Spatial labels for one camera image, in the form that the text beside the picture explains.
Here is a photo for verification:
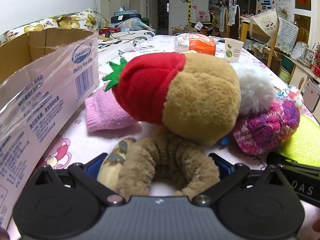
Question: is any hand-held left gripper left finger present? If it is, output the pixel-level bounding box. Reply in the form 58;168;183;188
34;152;127;207

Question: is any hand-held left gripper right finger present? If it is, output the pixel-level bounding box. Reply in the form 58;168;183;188
192;152;284;207

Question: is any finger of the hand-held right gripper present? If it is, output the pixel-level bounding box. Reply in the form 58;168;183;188
266;151;320;174

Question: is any pink knitted sock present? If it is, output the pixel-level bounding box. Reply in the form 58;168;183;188
84;89;138;133

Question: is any brown plush toy red hat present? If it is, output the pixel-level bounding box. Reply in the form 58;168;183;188
102;51;242;200

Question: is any printed cardboard box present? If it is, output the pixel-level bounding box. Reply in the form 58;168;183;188
0;28;100;230

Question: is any pink bear print tablecloth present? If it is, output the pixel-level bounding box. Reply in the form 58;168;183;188
7;34;320;240

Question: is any yellow-green cloth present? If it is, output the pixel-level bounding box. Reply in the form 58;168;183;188
279;114;320;168

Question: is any pink purple knitted hat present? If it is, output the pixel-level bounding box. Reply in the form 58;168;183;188
232;99;300;155

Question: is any floral fabric pouch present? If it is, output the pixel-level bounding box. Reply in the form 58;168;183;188
276;86;304;110

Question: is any grey storage case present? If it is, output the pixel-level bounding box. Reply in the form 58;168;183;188
305;79;320;109

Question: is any white fluffy plush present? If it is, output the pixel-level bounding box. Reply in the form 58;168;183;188
230;62;277;117

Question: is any cream sideboard cabinet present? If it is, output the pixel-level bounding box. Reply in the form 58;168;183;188
287;57;320;113

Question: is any green waste bin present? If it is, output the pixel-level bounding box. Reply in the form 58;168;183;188
279;67;292;83

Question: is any white paper cup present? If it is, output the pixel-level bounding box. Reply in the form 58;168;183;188
224;38;244;63

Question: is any orange white tissue pack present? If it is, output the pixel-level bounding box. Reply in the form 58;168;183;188
174;33;216;56

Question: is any cartoon print sofa sheet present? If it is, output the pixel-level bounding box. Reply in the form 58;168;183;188
97;27;157;53

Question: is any wooden chair with lace cover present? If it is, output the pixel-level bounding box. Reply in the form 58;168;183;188
250;9;299;68

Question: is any red flat box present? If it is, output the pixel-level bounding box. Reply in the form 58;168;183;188
99;27;122;34

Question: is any yellow floral sofa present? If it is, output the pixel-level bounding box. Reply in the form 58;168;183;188
0;8;110;47

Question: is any pile of folded clothes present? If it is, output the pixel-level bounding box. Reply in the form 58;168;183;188
110;7;150;30

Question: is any giraffe height chart sticker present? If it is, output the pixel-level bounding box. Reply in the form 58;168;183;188
186;0;198;28

